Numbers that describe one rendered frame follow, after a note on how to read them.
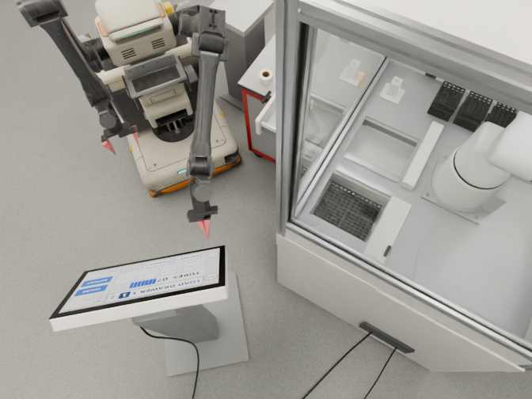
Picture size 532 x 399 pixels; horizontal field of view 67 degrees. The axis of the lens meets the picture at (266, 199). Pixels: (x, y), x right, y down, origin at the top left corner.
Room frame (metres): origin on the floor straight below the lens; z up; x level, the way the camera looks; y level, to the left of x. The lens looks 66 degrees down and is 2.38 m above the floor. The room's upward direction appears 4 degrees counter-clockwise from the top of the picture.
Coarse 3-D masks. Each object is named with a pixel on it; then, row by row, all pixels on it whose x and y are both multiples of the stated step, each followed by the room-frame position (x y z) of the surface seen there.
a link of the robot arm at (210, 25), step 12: (204, 12) 1.00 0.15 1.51; (216, 12) 1.01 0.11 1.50; (180, 24) 1.22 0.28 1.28; (192, 24) 1.13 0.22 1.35; (204, 24) 0.96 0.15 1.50; (216, 24) 0.97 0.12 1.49; (204, 36) 0.93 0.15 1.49; (216, 36) 0.94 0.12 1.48; (204, 48) 0.91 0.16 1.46; (216, 48) 0.91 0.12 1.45
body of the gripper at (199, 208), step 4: (192, 200) 0.54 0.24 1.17; (196, 200) 0.53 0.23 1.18; (208, 200) 0.54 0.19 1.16; (192, 204) 0.53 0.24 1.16; (196, 204) 0.52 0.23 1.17; (200, 204) 0.52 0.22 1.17; (204, 204) 0.52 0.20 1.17; (208, 204) 0.53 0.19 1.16; (196, 208) 0.51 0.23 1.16; (200, 208) 0.51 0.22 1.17; (204, 208) 0.51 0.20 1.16; (208, 208) 0.51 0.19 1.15; (212, 208) 0.52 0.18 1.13; (216, 208) 0.52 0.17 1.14; (188, 212) 0.51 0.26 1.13; (192, 212) 0.51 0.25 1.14; (196, 212) 0.50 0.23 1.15; (200, 212) 0.50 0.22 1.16; (204, 212) 0.50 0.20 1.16; (208, 212) 0.50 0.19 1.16; (212, 212) 0.50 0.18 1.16; (216, 212) 0.50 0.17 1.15; (188, 216) 0.49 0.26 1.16
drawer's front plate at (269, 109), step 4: (272, 96) 1.13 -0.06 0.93; (272, 100) 1.11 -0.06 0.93; (268, 104) 1.09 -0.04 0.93; (272, 104) 1.10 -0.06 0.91; (264, 108) 1.07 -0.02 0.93; (268, 108) 1.07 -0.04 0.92; (272, 108) 1.10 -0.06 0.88; (260, 112) 1.05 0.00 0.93; (264, 112) 1.05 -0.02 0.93; (268, 112) 1.07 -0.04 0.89; (272, 112) 1.10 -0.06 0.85; (260, 116) 1.03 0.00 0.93; (264, 116) 1.04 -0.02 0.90; (268, 116) 1.07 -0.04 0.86; (256, 120) 1.01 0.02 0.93; (260, 120) 1.02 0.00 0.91; (264, 120) 1.04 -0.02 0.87; (256, 124) 1.01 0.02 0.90; (260, 124) 1.01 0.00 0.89; (256, 128) 1.01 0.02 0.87; (260, 128) 1.01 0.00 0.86; (256, 132) 1.01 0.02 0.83; (260, 132) 1.01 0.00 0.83
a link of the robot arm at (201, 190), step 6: (186, 168) 0.63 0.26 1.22; (186, 174) 0.61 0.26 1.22; (192, 174) 0.61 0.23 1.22; (198, 174) 0.61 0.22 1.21; (204, 174) 0.62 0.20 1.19; (210, 174) 0.61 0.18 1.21; (198, 180) 0.56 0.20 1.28; (204, 180) 0.56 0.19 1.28; (192, 186) 0.56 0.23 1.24; (198, 186) 0.54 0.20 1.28; (204, 186) 0.54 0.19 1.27; (192, 192) 0.53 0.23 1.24; (198, 192) 0.52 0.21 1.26; (204, 192) 0.52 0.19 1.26; (210, 192) 0.53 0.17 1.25; (198, 198) 0.51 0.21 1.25; (204, 198) 0.51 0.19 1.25; (210, 198) 0.51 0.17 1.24
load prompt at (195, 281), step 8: (184, 280) 0.28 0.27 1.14; (192, 280) 0.28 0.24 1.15; (200, 280) 0.27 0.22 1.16; (144, 288) 0.26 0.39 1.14; (152, 288) 0.26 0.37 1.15; (160, 288) 0.26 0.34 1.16; (168, 288) 0.25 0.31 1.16; (176, 288) 0.25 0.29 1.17; (112, 296) 0.24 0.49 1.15; (120, 296) 0.24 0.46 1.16; (128, 296) 0.24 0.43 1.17; (136, 296) 0.23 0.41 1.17
